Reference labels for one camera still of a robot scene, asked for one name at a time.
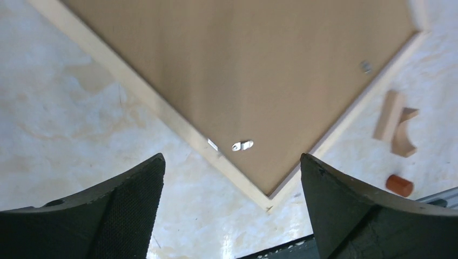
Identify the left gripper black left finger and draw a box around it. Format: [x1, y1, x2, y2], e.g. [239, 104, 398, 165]
[1, 153, 165, 258]

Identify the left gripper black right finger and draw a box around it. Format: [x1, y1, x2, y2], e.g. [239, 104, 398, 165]
[300, 154, 457, 258]

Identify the wooden picture frame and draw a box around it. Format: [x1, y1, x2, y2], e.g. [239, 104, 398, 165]
[29, 1, 432, 213]

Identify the brown frame backing board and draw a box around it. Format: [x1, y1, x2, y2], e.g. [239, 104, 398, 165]
[65, 1, 415, 195]

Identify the small brown round disc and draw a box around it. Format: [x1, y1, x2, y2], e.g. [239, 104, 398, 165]
[385, 174, 414, 197]

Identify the darker wooden block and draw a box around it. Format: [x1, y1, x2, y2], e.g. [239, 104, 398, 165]
[390, 107, 419, 158]

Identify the light wooden block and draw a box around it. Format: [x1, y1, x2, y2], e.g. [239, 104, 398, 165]
[373, 90, 406, 142]

